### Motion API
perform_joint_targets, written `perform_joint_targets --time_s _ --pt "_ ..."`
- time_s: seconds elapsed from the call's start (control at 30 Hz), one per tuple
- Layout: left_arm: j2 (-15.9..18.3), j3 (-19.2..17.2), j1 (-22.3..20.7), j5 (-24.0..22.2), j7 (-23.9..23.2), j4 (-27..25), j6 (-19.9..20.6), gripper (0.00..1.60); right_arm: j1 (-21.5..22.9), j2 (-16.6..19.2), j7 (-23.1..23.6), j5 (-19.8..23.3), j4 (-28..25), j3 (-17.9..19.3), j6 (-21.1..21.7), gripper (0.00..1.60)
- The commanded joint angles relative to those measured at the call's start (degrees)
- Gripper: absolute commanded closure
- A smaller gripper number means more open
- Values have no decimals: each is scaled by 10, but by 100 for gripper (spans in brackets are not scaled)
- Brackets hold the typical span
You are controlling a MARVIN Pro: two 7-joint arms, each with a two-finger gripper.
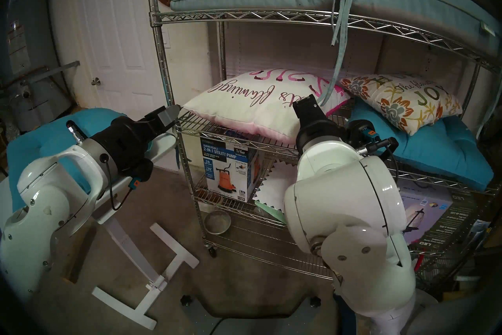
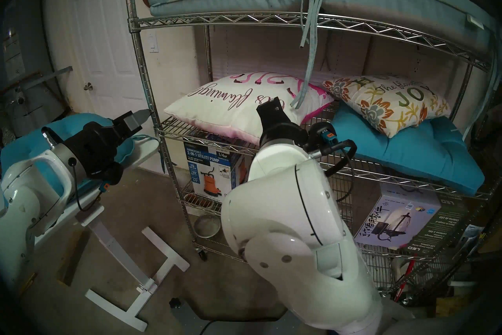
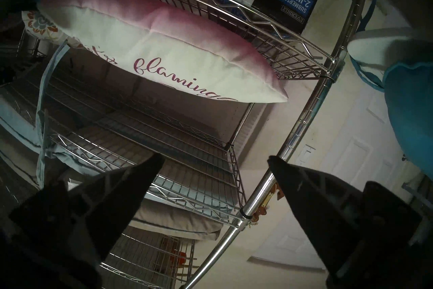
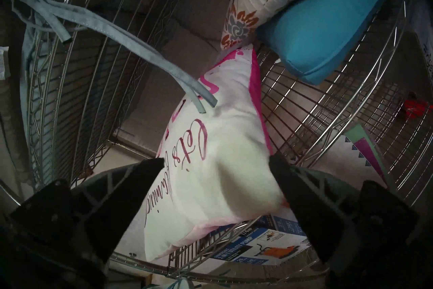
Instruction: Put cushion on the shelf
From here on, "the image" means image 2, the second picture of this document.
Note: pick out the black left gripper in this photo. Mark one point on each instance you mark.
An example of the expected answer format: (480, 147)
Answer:
(98, 149)

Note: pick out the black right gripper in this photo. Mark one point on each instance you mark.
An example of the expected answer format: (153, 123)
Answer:
(282, 134)

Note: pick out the white pink script pillow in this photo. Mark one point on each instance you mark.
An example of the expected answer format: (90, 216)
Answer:
(235, 110)

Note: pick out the floral print throw pillow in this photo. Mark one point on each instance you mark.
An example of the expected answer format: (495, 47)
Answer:
(388, 102)

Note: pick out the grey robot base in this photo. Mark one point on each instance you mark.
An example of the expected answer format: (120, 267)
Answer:
(219, 318)

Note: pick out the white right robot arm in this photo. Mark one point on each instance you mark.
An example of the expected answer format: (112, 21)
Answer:
(298, 244)

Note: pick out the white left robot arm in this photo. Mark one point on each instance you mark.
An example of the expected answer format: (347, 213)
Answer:
(23, 197)

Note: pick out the teal seat cushion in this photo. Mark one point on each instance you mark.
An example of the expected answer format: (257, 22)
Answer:
(23, 142)
(408, 157)

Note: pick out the metal door knob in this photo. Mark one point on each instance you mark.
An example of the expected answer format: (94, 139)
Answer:
(88, 86)

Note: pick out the utility pump cardboard box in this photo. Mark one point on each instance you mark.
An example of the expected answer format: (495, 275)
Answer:
(208, 173)

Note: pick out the grey metal tank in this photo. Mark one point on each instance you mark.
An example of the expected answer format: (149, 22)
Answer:
(31, 110)

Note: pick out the white panel door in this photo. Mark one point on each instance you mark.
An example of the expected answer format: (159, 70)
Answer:
(102, 24)

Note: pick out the small metal bowl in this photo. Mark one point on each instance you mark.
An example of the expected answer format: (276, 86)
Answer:
(207, 225)

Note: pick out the wooden board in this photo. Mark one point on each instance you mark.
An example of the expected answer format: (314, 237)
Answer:
(72, 259)

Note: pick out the lamp picture cardboard box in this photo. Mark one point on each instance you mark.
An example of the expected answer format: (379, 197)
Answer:
(400, 216)

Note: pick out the white rolling side table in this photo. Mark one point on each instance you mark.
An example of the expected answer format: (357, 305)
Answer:
(129, 291)

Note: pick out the black round knob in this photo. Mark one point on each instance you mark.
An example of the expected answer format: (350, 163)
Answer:
(175, 303)

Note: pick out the white crumpled bag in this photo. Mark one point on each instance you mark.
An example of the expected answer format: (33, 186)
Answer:
(376, 269)

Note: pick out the white wall light switch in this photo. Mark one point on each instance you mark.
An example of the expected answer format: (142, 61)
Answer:
(153, 42)

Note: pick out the grey metal frame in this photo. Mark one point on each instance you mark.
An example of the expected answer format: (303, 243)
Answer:
(39, 79)

